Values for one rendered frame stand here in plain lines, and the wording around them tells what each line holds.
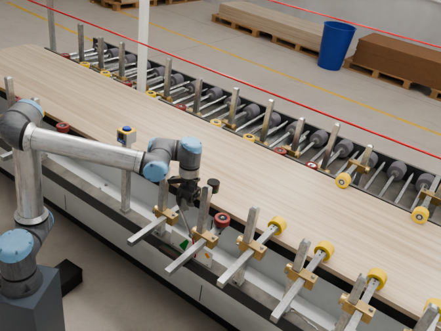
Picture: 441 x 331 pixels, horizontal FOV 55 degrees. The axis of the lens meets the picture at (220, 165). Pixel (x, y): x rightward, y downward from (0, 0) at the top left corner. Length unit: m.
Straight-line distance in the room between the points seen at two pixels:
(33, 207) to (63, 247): 1.20
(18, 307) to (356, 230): 1.65
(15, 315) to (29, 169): 0.69
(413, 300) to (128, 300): 1.70
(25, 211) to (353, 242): 1.56
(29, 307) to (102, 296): 0.85
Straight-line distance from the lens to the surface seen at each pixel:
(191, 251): 1.98
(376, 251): 2.23
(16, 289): 2.17
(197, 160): 1.75
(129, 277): 3.02
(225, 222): 2.09
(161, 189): 2.09
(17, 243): 2.05
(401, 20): 8.84
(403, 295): 2.08
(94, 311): 2.86
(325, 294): 2.17
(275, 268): 2.22
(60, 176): 2.72
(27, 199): 2.06
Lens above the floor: 2.25
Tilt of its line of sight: 33 degrees down
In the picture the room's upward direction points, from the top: 9 degrees clockwise
